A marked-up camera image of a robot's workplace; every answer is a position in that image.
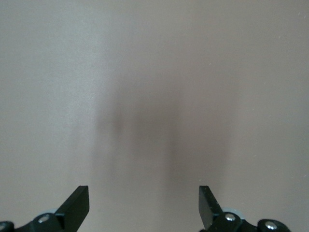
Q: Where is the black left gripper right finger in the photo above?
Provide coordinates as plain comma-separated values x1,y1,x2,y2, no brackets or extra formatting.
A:
199,185,290,232

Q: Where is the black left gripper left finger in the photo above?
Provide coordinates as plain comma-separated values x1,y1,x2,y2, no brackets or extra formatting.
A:
0,185,90,232

